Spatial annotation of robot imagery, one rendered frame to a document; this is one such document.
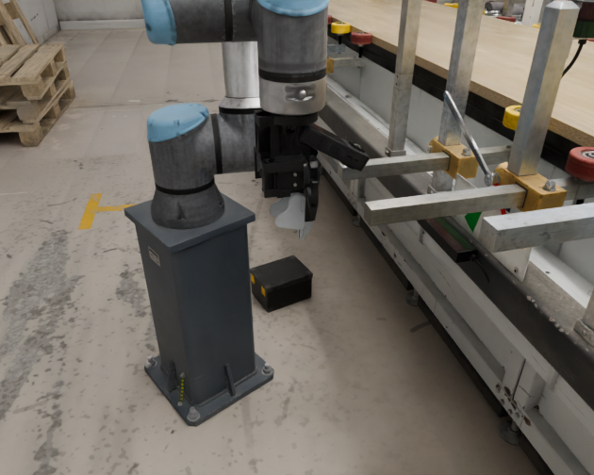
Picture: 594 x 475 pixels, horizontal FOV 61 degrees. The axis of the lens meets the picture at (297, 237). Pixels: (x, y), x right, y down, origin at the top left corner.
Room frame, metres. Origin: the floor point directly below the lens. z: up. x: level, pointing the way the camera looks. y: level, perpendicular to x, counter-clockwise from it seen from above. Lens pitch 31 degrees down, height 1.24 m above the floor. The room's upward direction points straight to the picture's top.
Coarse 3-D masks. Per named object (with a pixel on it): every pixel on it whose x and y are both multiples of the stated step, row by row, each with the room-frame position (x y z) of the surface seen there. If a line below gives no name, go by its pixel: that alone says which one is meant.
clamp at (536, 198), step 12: (504, 168) 0.84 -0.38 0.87; (504, 180) 0.83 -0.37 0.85; (516, 180) 0.80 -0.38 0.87; (528, 180) 0.79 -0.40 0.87; (540, 180) 0.79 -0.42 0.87; (528, 192) 0.76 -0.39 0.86; (540, 192) 0.74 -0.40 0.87; (552, 192) 0.74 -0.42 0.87; (564, 192) 0.75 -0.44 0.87; (528, 204) 0.76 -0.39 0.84; (540, 204) 0.74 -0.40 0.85; (552, 204) 0.74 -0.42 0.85
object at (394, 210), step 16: (448, 192) 0.76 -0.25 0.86; (464, 192) 0.76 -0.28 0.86; (480, 192) 0.76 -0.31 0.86; (496, 192) 0.76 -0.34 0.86; (512, 192) 0.76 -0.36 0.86; (576, 192) 0.80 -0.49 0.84; (592, 192) 0.80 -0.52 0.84; (368, 208) 0.71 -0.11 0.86; (384, 208) 0.71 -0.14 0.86; (400, 208) 0.71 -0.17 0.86; (416, 208) 0.72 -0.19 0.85; (432, 208) 0.73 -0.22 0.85; (448, 208) 0.73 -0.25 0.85; (464, 208) 0.74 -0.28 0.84; (480, 208) 0.75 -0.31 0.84; (496, 208) 0.76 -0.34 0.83
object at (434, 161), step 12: (396, 156) 1.01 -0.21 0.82; (408, 156) 1.01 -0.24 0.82; (420, 156) 1.01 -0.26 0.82; (432, 156) 1.01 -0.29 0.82; (444, 156) 1.01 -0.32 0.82; (492, 156) 1.04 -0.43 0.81; (504, 156) 1.05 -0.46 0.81; (348, 168) 0.96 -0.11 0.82; (372, 168) 0.97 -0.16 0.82; (384, 168) 0.98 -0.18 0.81; (396, 168) 0.98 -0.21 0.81; (408, 168) 0.99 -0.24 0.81; (420, 168) 1.00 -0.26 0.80; (432, 168) 1.00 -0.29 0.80; (444, 168) 1.01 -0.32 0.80
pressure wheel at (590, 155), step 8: (576, 152) 0.83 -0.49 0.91; (584, 152) 0.83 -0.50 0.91; (592, 152) 0.82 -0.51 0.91; (568, 160) 0.83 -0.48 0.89; (576, 160) 0.80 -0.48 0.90; (584, 160) 0.79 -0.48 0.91; (592, 160) 0.79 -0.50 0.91; (568, 168) 0.82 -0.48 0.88; (576, 168) 0.80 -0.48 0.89; (584, 168) 0.79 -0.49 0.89; (592, 168) 0.78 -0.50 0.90; (576, 176) 0.80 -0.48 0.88; (584, 176) 0.79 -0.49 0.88; (592, 176) 0.78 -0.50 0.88; (584, 200) 0.81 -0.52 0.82
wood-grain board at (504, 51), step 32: (352, 0) 3.18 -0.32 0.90; (384, 0) 3.18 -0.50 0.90; (352, 32) 2.26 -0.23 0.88; (384, 32) 2.10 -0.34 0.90; (448, 32) 2.10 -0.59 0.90; (480, 32) 2.10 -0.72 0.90; (512, 32) 2.10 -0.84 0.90; (448, 64) 1.54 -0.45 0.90; (480, 64) 1.54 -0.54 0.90; (512, 64) 1.54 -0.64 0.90; (576, 64) 1.54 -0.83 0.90; (512, 96) 1.20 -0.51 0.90; (576, 96) 1.20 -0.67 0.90; (576, 128) 0.97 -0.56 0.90
